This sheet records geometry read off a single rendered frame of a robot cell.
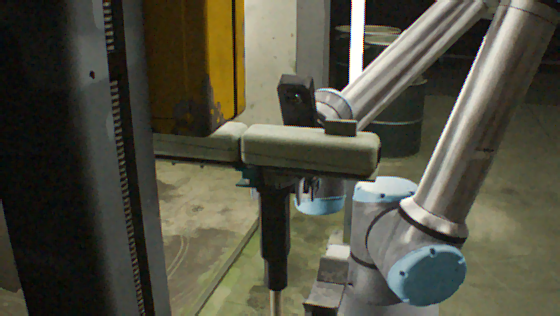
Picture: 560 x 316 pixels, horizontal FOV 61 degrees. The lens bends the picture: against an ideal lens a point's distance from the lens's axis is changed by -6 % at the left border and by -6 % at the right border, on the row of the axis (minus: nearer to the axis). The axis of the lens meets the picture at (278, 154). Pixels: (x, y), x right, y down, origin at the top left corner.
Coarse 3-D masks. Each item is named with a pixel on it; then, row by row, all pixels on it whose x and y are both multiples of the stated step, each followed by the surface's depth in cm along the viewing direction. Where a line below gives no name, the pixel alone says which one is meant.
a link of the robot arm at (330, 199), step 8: (328, 184) 87; (336, 184) 87; (344, 184) 90; (320, 192) 87; (328, 192) 87; (336, 192) 88; (344, 192) 91; (304, 200) 89; (320, 200) 88; (328, 200) 88; (336, 200) 89; (304, 208) 90; (312, 208) 89; (320, 208) 88; (328, 208) 88; (336, 208) 89
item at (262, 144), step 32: (224, 128) 58; (256, 128) 57; (288, 128) 57; (320, 128) 57; (352, 128) 54; (160, 160) 61; (192, 160) 59; (224, 160) 58; (256, 160) 56; (288, 160) 55; (320, 160) 54; (352, 160) 53; (288, 192) 57; (288, 224) 61
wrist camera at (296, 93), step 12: (288, 84) 65; (300, 84) 64; (312, 84) 66; (288, 96) 66; (300, 96) 65; (312, 96) 66; (288, 108) 68; (300, 108) 67; (312, 108) 67; (288, 120) 70; (300, 120) 69; (312, 120) 69
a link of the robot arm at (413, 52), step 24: (456, 0) 95; (480, 0) 94; (432, 24) 96; (456, 24) 95; (408, 48) 96; (432, 48) 96; (384, 72) 97; (408, 72) 97; (360, 96) 98; (384, 96) 98; (360, 120) 99
